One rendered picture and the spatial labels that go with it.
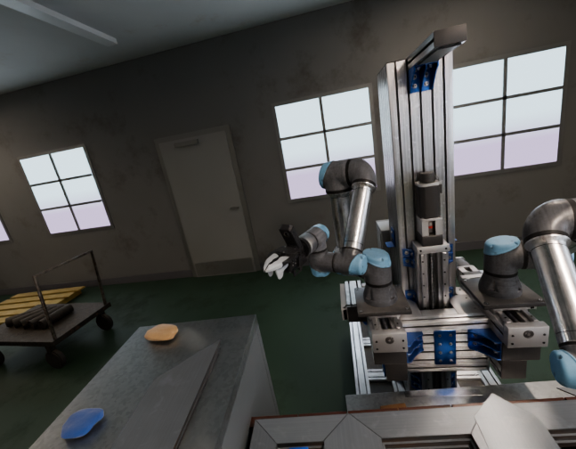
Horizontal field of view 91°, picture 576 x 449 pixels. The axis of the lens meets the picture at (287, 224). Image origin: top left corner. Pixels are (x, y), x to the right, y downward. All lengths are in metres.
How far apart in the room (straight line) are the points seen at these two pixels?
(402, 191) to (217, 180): 3.17
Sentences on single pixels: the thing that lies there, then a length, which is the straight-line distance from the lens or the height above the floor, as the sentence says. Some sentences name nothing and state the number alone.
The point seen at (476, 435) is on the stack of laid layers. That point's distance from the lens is 1.20.
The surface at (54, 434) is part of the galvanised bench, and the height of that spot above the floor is 1.05.
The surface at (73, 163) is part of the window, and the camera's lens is 5.50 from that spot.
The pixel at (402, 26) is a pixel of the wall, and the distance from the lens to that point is 4.14.
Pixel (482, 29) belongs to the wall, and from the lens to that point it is 4.36.
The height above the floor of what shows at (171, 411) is 1.07.
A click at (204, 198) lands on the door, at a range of 4.34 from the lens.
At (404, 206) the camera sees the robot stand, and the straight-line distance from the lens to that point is 1.43.
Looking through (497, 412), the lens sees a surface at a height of 0.87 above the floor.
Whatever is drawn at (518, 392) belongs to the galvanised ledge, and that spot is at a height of 0.68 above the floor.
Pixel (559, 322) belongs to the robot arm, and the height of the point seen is 1.29.
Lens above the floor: 1.79
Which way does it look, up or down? 16 degrees down
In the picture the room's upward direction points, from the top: 10 degrees counter-clockwise
